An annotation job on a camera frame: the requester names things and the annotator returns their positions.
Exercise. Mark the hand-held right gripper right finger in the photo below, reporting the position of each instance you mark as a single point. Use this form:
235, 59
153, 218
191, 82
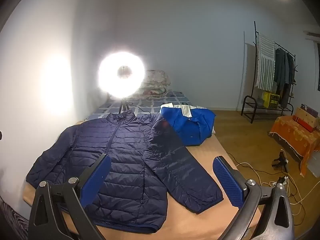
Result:
226, 182

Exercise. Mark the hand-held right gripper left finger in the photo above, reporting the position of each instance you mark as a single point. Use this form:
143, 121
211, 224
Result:
97, 177

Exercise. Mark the navy puffer jacket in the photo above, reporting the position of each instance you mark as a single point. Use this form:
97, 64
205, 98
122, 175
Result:
125, 155

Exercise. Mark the dark hanging clothes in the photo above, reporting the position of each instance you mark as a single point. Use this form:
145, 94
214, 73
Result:
283, 75

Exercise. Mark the black metal clothes rack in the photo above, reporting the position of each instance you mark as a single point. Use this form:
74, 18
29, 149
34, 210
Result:
255, 55

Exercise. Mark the white power strip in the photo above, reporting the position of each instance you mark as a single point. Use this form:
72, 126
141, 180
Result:
278, 183

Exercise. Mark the black tool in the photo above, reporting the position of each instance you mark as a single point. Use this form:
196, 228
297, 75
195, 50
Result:
280, 161

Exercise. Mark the bright blue jacket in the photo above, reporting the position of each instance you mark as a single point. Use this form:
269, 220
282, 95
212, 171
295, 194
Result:
190, 127

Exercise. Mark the black light tripod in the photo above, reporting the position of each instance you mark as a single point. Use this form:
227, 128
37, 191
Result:
123, 106

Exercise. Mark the orange table cloth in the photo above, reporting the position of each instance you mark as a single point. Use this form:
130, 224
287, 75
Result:
292, 135

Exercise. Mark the grey storage box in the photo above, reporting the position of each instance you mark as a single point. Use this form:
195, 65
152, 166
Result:
314, 165

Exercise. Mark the yellow plastic crate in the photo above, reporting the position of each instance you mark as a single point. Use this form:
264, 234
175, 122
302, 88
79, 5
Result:
271, 100

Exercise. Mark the red flat box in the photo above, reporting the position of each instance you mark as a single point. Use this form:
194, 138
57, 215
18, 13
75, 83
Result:
303, 126

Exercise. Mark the yellow cardboard box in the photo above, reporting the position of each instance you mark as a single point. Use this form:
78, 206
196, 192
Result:
306, 118

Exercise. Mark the dark patterned box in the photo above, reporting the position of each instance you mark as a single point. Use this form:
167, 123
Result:
310, 110

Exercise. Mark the folded floral quilt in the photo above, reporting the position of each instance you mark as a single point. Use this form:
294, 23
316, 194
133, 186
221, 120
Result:
156, 82

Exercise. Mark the striped towel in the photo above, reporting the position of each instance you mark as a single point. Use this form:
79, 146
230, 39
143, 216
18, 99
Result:
265, 62

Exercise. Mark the dark window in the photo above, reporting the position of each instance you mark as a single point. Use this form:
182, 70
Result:
318, 65

